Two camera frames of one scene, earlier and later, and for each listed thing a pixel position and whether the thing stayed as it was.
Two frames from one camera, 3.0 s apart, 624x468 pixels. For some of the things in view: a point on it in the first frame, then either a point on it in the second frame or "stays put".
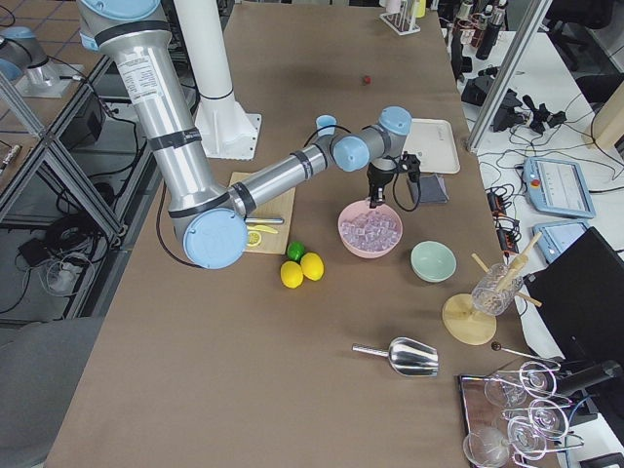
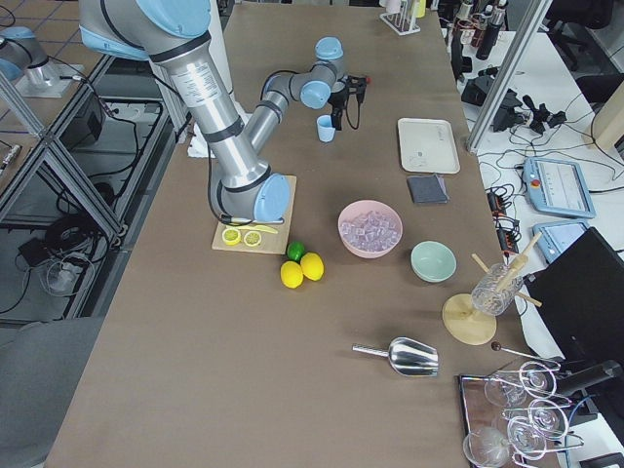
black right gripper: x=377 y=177 → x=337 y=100
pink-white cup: x=392 y=6 stays put
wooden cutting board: x=282 y=207 stays put
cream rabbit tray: x=434 y=142 stays put
